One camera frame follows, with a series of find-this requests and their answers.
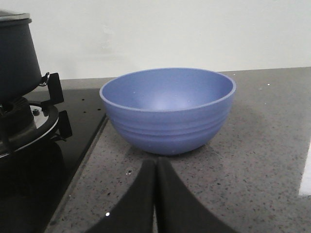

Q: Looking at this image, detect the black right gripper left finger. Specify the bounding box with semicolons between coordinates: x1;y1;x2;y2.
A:
87;159;156;233

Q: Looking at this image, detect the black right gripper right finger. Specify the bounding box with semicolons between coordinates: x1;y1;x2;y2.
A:
156;158;235;233

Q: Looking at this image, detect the blue plastic bowl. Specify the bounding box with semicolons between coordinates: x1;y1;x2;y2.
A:
99;67;236;155

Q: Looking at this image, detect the dark blue cooking pot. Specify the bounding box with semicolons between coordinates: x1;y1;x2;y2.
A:
0;9;41;102

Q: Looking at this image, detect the black glass stove top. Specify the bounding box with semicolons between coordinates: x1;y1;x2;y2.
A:
0;89;105;233

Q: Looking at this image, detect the black gas burner grate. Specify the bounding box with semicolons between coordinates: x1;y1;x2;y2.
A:
0;73;72;157

